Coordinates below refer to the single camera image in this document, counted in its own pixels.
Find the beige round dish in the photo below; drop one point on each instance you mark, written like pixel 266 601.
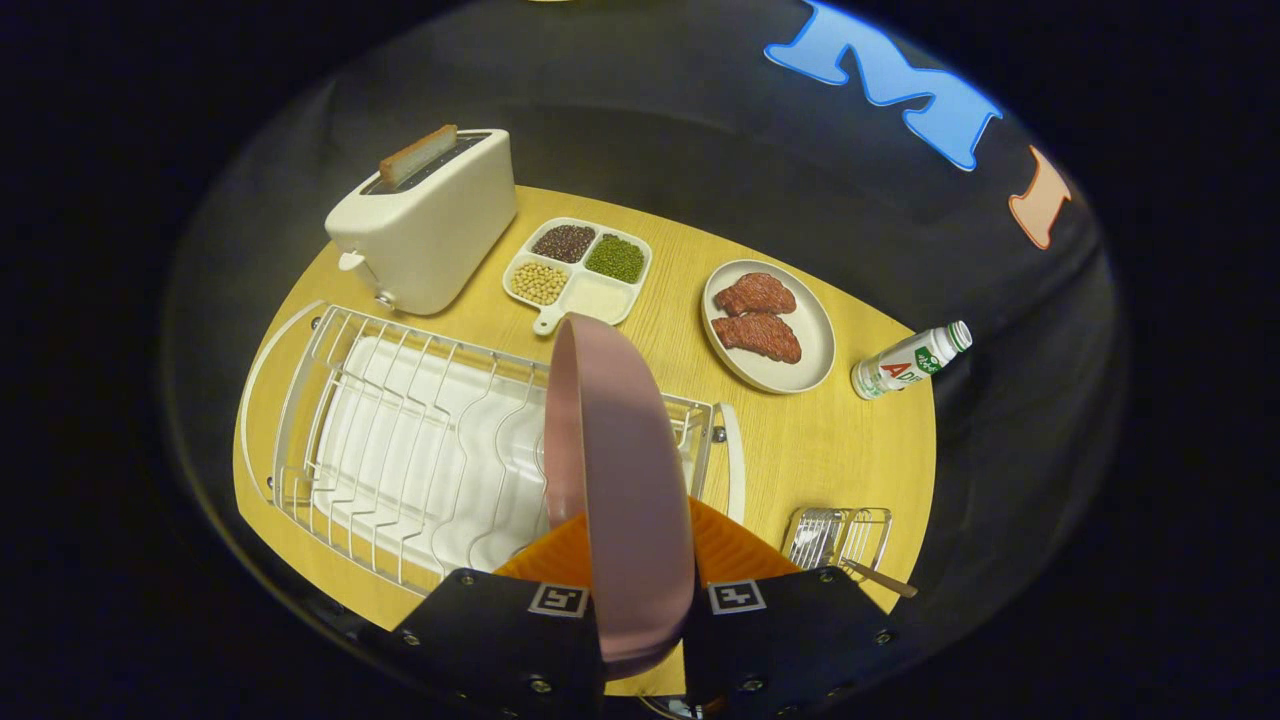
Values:
pixel 815 340

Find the pile of green beans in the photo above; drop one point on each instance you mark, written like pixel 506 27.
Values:
pixel 615 259

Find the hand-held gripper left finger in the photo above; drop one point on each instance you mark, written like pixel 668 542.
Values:
pixel 500 640

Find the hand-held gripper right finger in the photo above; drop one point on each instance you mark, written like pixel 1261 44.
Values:
pixel 790 640

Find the black backdrop cloth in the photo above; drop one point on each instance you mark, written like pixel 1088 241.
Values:
pixel 700 130

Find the red meat slice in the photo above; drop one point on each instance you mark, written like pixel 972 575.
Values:
pixel 755 295
pixel 758 338

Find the white drink bottle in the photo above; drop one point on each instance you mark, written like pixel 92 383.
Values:
pixel 905 362

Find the toast bread slice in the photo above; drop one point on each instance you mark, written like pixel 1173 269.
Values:
pixel 415 158

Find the cream toaster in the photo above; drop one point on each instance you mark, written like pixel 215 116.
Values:
pixel 440 230

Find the white divided tray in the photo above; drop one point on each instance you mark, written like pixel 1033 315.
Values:
pixel 592 300

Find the pile of dark red beans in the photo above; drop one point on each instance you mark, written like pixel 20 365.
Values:
pixel 564 243

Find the pile of yellow soybeans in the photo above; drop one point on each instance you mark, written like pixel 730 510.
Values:
pixel 539 283

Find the pink plate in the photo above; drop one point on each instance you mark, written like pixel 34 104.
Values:
pixel 620 480

